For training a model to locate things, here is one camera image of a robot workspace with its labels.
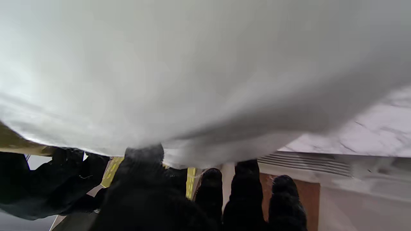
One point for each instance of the white pillow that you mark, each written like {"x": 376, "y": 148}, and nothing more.
{"x": 192, "y": 70}

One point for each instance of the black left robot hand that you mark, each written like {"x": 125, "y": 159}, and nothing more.
{"x": 154, "y": 199}

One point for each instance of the brown pillowcase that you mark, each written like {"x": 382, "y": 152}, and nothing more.
{"x": 16, "y": 144}

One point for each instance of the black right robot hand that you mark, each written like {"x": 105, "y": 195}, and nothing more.
{"x": 38, "y": 186}

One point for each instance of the yellow perforated laundry basket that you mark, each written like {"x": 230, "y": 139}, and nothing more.
{"x": 110, "y": 173}

